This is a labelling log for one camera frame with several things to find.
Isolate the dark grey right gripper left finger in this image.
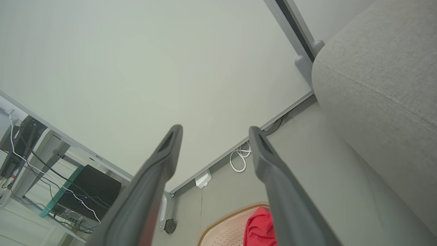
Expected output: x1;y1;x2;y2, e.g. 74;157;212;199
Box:
87;124;183;246

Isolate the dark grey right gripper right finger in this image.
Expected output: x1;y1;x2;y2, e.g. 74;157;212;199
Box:
249;126;342;246

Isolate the red cloth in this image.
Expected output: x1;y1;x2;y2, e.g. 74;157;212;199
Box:
243;206;278;246

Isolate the grey fabric sofa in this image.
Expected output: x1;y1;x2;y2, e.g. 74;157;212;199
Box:
311;0;437;236

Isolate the black computer tower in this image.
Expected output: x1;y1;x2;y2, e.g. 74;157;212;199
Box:
55;165;122;222

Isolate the white power adapter box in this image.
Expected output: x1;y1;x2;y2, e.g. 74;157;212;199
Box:
195;170;212;189

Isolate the beige plastic laundry basket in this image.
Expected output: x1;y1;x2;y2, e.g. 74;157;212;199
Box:
198;202;271;246

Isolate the white partition panel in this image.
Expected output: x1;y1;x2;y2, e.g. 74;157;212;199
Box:
0;0;314;195

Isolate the black monitor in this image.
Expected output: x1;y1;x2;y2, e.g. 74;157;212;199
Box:
0;115;47;178

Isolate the white coiled cable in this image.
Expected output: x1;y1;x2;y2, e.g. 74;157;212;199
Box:
229;142;252;173

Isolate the thin black floor cable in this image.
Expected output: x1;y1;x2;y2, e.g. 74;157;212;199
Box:
264;115;288;136

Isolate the white desk frame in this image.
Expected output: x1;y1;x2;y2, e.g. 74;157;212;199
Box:
0;128;133;244

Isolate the long white cable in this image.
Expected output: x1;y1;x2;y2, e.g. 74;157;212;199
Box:
8;111;101;224

